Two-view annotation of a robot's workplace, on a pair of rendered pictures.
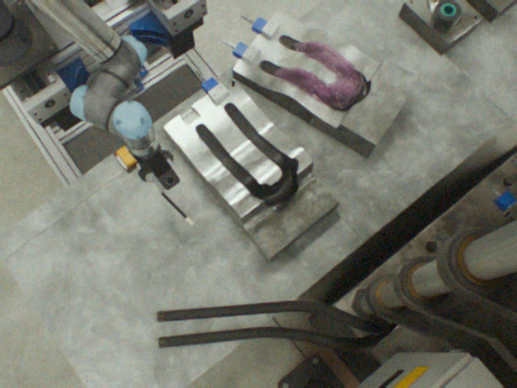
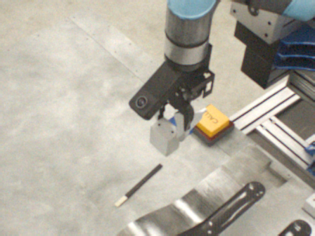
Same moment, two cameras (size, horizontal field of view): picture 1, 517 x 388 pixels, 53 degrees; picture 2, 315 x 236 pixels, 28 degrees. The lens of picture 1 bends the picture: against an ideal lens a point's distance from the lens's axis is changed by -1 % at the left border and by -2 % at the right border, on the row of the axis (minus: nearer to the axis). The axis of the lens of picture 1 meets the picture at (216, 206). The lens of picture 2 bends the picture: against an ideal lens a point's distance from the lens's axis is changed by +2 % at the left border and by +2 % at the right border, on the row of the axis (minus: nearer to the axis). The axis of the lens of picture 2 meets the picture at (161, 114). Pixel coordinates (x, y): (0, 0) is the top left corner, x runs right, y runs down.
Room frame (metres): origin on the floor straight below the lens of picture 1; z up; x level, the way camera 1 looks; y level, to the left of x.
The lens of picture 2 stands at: (0.24, -0.57, 1.89)
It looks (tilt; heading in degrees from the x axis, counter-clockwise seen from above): 50 degrees down; 71
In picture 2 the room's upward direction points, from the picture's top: 5 degrees clockwise
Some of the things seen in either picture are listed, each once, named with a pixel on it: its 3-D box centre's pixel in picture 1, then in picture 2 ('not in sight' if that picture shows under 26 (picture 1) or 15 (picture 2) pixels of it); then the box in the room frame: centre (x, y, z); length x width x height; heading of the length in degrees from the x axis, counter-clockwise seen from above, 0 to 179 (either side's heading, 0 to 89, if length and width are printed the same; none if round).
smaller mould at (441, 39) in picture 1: (438, 16); not in sight; (0.90, -0.83, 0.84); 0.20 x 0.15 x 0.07; 27
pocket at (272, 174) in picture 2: (190, 118); (273, 179); (0.70, 0.03, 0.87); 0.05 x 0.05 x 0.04; 27
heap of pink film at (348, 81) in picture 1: (322, 71); not in sight; (0.75, -0.39, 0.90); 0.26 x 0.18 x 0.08; 44
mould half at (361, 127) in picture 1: (322, 77); not in sight; (0.75, -0.40, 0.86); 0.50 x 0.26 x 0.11; 44
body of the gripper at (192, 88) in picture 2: (146, 149); (185, 73); (0.53, 0.15, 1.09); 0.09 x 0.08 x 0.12; 27
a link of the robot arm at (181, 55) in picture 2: (140, 139); (184, 41); (0.52, 0.15, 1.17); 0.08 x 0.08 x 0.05
